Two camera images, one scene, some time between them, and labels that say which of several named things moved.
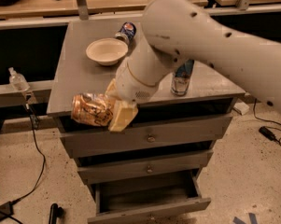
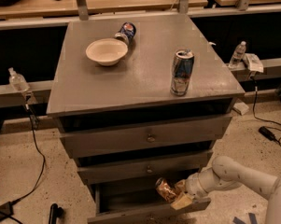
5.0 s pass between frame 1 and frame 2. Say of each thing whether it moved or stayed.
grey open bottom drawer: stayed
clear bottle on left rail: stayed
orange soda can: moved
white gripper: moved
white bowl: stayed
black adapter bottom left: stayed
